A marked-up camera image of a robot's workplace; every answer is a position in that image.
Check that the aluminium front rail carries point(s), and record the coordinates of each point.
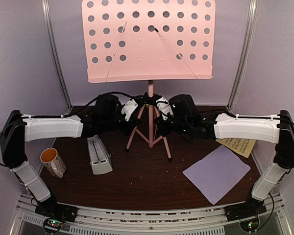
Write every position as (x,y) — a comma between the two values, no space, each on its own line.
(199,221)

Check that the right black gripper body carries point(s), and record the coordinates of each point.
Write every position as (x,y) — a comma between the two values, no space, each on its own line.
(165,130)

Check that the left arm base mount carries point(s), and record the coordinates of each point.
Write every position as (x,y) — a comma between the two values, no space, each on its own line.
(63,213)

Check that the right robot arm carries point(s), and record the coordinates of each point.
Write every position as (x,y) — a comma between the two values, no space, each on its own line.
(179,114)

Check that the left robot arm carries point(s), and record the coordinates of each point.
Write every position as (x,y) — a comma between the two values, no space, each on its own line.
(107,115)

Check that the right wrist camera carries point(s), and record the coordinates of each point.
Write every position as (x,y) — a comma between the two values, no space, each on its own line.
(164,108)

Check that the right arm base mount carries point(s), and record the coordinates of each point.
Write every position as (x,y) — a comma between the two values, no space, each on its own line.
(244,210)

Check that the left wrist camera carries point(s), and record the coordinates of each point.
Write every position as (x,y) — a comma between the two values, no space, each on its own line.
(128,109)

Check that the patterned mug orange inside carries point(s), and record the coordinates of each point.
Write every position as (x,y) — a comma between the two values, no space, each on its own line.
(53,162)

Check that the pink music stand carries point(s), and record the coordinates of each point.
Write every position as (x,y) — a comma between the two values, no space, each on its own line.
(148,40)

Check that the grey metronome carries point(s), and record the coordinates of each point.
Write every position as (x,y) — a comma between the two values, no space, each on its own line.
(99,158)

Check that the yellowed sheet music paper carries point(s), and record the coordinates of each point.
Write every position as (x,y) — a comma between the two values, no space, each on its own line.
(243,147)

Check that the lavender sheet music paper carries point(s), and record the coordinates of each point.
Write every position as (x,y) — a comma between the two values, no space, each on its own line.
(217,173)

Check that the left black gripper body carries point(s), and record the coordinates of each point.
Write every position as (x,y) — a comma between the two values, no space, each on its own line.
(125,129)

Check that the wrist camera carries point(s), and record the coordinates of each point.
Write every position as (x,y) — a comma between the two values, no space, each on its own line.
(164,108)
(128,109)

